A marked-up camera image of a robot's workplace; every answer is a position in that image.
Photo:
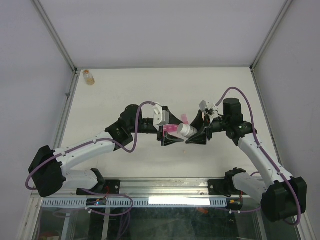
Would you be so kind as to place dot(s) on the slotted cable duct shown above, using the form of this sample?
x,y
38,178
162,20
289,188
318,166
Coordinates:
x,y
143,202

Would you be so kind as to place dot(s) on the aluminium frame post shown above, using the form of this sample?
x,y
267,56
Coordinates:
x,y
272,31
54,34

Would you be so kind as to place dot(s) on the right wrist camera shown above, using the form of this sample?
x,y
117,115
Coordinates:
x,y
209,109

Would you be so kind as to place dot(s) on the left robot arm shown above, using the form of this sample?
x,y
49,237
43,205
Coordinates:
x,y
53,170

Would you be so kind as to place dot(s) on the right aluminium frame post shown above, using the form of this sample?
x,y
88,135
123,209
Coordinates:
x,y
272,31

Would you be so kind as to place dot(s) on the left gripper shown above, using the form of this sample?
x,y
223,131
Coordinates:
x,y
168,139

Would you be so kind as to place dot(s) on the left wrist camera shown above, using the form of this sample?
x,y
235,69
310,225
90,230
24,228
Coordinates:
x,y
161,115

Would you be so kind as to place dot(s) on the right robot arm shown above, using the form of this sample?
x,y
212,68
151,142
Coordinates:
x,y
279,193

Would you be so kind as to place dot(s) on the small amber bottle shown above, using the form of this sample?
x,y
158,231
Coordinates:
x,y
88,77

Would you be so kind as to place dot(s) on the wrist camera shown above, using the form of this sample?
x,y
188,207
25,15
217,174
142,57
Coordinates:
x,y
161,115
209,109

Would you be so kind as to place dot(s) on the left aluminium frame post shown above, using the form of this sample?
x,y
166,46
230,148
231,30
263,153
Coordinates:
x,y
54,34

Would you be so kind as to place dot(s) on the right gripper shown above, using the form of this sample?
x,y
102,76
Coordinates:
x,y
200,138

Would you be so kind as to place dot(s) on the aluminium mounting rail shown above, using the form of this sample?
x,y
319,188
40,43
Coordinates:
x,y
162,186

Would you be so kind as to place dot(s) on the pink weekly pill organizer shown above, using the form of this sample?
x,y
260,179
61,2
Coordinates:
x,y
173,128

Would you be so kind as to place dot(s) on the white pill bottle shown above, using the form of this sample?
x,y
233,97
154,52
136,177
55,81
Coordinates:
x,y
186,130

